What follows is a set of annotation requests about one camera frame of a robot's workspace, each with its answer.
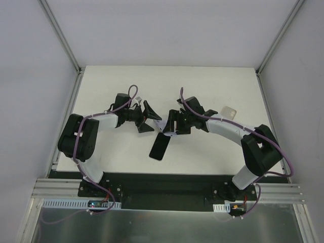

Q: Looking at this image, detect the phone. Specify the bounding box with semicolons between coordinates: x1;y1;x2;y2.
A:
149;133;171;161

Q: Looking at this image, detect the beige translucent phone case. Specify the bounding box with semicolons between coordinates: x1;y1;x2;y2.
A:
220;106;237;120

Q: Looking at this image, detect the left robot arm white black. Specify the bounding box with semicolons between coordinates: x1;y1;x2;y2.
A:
58;93;161;197

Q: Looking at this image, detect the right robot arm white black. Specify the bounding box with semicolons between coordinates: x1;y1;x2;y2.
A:
157;97;282;201

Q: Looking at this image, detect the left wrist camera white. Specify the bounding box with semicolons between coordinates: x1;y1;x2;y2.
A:
134;96;142;105

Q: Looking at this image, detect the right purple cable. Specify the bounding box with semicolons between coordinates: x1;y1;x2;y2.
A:
179;87;296;220

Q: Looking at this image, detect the purple cable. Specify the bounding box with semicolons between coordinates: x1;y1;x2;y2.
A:
179;87;296;220
40;84;139;225

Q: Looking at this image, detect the left aluminium frame post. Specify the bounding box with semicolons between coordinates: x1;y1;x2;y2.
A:
37;0;83;74

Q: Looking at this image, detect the aluminium frame post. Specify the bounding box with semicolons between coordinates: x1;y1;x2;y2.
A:
256;0;306;77
37;0;83;74

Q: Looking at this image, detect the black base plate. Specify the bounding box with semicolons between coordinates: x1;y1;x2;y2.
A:
77;173;257;212

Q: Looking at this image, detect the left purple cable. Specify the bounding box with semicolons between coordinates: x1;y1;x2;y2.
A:
40;84;139;225

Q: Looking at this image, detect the right white cable duct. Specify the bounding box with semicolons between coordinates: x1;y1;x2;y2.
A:
213;202;231;213

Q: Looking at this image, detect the white cable duct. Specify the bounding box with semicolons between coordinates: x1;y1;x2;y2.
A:
43;199;122;210
213;202;231;213

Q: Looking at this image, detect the left white cable duct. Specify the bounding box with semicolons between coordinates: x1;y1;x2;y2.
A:
43;199;122;210

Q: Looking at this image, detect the aluminium rail front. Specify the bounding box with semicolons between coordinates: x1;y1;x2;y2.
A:
32;178;306;204

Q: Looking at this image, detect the right aluminium frame post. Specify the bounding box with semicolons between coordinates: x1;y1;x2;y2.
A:
256;0;306;77

